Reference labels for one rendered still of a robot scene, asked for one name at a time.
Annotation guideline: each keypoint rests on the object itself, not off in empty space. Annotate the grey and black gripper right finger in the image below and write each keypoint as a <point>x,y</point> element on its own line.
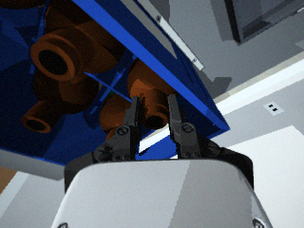
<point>191,144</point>

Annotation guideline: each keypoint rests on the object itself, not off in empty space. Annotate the brown glass bottle with white label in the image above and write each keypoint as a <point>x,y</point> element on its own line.
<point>57,98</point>

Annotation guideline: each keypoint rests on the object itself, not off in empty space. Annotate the blue plastic crate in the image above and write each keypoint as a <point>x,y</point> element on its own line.
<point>75,135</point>

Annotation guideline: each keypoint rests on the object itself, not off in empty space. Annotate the black shallow tray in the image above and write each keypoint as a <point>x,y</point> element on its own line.
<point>248,18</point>

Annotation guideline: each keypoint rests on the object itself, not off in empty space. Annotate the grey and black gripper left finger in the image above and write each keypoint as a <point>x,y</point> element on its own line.
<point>120,147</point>

